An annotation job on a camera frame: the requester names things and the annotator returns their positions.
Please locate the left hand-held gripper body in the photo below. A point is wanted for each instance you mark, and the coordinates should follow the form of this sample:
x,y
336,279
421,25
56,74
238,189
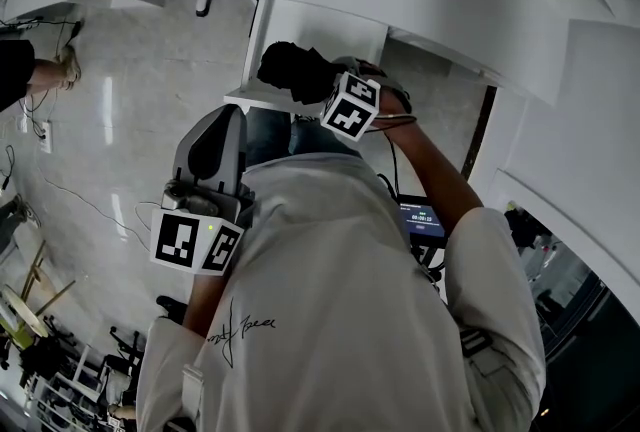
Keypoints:
x,y
172,242

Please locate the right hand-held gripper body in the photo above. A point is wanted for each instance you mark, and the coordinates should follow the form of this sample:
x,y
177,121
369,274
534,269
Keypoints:
x,y
350,115

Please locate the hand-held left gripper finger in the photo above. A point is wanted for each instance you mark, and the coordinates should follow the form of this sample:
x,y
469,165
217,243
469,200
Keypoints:
x,y
181,160
242,155

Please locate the person's left forearm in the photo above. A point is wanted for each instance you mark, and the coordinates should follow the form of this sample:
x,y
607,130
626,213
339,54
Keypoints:
x,y
205,300

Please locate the person's right forearm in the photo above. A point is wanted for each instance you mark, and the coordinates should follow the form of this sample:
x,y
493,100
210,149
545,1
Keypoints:
x,y
435,180

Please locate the person's right hand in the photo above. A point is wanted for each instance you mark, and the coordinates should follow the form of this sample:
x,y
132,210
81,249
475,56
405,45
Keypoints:
x,y
387,105

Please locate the white power strip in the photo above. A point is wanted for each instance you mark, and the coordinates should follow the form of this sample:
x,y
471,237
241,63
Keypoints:
x,y
46,137

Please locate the wooden stick stand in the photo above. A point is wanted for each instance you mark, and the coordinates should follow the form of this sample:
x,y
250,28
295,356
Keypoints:
x,y
20,315

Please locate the person's white shirt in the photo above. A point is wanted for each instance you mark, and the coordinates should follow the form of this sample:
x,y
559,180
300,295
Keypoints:
x,y
340,295

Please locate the white equipment rack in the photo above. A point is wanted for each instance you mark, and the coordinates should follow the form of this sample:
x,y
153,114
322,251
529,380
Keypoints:
x,y
75,385

